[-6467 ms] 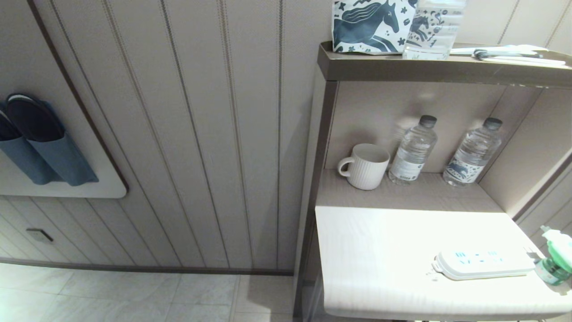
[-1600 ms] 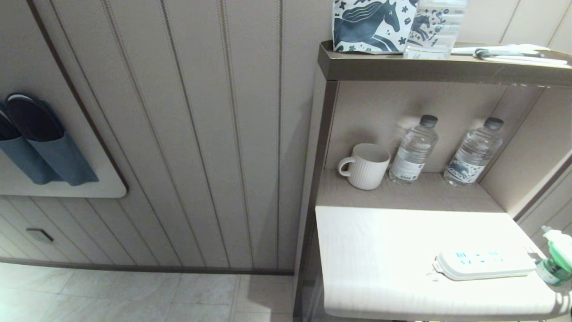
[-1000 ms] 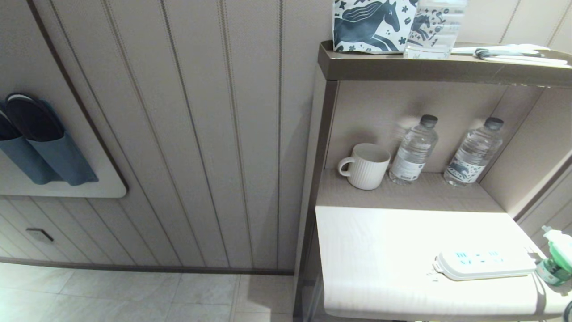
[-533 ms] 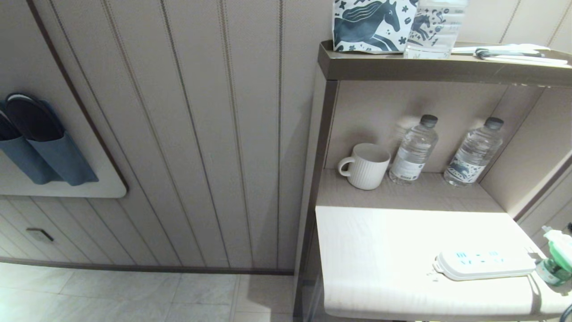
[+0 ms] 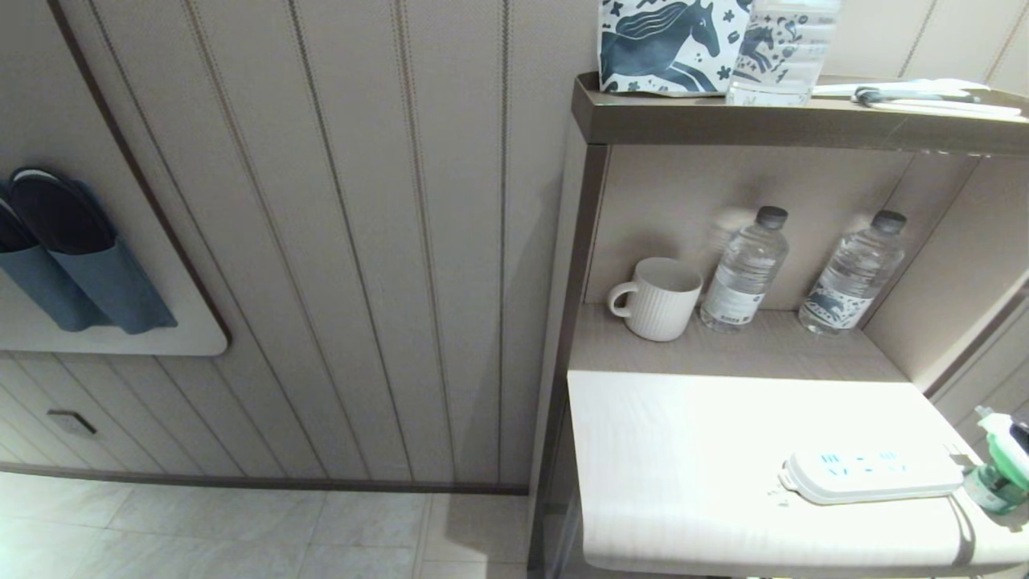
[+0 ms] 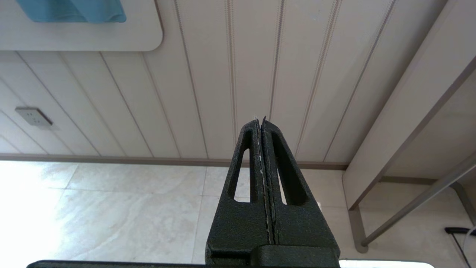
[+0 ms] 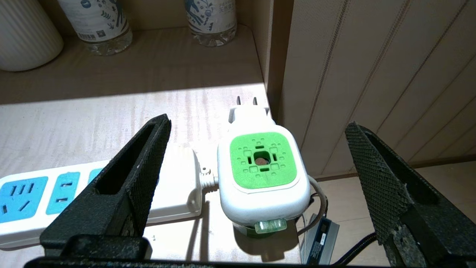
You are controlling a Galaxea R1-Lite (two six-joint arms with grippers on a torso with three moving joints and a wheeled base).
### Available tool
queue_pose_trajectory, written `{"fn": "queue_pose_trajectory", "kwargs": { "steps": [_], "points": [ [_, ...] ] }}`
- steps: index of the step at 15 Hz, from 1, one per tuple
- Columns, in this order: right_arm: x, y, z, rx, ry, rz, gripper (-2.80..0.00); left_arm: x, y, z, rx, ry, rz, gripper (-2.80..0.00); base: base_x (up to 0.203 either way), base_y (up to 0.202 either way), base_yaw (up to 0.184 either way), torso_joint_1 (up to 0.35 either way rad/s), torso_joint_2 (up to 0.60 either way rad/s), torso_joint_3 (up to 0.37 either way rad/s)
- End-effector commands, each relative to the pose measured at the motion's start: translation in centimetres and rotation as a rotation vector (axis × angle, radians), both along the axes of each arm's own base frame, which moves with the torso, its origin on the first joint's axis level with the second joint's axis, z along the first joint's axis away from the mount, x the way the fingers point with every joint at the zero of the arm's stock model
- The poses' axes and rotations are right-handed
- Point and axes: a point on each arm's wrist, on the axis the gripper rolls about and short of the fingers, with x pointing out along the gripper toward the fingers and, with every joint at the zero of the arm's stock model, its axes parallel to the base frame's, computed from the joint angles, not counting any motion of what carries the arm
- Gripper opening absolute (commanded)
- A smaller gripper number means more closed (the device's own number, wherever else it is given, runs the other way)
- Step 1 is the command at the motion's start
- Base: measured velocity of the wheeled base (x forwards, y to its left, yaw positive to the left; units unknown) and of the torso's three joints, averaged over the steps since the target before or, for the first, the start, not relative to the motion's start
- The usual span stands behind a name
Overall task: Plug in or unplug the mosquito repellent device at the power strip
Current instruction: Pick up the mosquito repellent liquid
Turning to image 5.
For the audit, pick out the papers and pen on shelf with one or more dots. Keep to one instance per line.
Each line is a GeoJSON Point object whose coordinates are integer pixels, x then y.
{"type": "Point", "coordinates": [965, 105]}

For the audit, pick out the large clear horse print bottle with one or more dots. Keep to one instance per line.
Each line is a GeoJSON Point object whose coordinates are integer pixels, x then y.
{"type": "Point", "coordinates": [784, 56]}

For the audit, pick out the white power strip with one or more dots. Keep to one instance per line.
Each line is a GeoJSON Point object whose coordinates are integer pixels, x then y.
{"type": "Point", "coordinates": [868, 482]}

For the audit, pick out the green mosquito repellent plug-in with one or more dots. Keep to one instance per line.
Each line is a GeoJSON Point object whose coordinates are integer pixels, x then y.
{"type": "Point", "coordinates": [1001, 454]}

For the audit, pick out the blue slipper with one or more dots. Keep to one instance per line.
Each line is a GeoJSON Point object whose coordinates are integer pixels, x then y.
{"type": "Point", "coordinates": [40, 289]}
{"type": "Point", "coordinates": [104, 273]}

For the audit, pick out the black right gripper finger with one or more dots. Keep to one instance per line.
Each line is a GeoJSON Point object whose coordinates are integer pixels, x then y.
{"type": "Point", "coordinates": [1022, 430]}

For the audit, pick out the horse print tissue box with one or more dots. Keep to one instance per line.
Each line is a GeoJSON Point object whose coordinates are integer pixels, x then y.
{"type": "Point", "coordinates": [667, 48]}

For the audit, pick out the clear bottle plain white label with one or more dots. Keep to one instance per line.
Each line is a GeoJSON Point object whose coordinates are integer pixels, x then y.
{"type": "Point", "coordinates": [741, 281]}

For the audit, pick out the clear bottle horse print label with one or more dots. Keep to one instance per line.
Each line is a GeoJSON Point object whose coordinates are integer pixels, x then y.
{"type": "Point", "coordinates": [850, 281]}

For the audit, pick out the beige brown shelf unit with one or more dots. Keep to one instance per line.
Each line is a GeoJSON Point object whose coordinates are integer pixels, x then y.
{"type": "Point", "coordinates": [723, 121]}

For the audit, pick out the white ribbed mug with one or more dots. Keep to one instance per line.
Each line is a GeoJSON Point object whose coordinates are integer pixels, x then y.
{"type": "Point", "coordinates": [663, 310]}

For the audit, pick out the grey wall socket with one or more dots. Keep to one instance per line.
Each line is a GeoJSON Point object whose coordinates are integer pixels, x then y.
{"type": "Point", "coordinates": [71, 423]}

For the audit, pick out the brown baseboard strip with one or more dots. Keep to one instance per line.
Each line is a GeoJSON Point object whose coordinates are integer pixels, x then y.
{"type": "Point", "coordinates": [241, 482]}

